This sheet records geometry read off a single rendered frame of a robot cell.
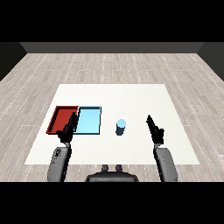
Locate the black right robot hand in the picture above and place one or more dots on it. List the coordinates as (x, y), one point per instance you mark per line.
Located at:
(155, 131)

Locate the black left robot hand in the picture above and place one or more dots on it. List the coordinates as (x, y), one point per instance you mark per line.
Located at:
(68, 131)

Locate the red shallow open box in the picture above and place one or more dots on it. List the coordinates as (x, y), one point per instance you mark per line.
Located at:
(61, 119)

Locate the light blue shallow open box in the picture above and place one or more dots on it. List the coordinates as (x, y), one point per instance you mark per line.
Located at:
(88, 120)

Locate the small blue can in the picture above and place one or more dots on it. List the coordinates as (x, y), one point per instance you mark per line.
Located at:
(120, 127)

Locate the dark grey robot body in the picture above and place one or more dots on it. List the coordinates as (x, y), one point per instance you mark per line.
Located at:
(112, 176)

